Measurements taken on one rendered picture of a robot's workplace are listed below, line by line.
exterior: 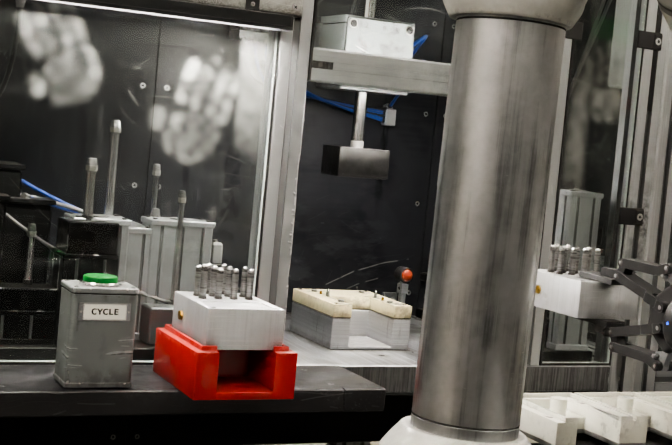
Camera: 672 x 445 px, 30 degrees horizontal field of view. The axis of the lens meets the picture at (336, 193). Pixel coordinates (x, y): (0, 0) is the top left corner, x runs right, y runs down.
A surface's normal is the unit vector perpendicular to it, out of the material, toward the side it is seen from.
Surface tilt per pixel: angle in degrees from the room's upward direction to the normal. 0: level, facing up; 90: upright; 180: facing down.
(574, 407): 90
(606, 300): 90
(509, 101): 89
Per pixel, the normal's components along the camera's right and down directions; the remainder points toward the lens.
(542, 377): 0.43, 0.09
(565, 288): -0.90, -0.07
